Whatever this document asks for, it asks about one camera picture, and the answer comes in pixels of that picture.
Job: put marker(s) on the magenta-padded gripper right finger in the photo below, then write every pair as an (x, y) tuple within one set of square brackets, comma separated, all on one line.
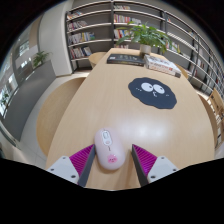
[(145, 160)]

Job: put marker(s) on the small green background potted plant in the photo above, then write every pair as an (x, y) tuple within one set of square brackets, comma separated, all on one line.
[(40, 58)]

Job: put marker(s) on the group of wooden slatted chairs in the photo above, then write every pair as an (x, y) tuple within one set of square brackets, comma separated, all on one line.
[(218, 103)]

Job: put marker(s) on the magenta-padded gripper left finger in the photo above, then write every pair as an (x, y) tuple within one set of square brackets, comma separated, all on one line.
[(81, 160)]

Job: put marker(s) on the pale pink computer mouse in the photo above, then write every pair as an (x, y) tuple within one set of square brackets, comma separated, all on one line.
[(109, 150)]

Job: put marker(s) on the dark cloud-shaped face mouse pad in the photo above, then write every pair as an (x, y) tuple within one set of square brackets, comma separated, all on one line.
[(153, 99)]

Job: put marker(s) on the grey bookshelf unit with books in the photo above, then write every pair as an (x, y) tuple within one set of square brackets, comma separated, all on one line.
[(93, 25)]

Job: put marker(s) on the black hardcover book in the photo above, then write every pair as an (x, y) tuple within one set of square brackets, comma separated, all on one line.
[(126, 59)]

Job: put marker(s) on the green potted plant white pot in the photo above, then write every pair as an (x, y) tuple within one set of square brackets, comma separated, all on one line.
[(146, 35)]

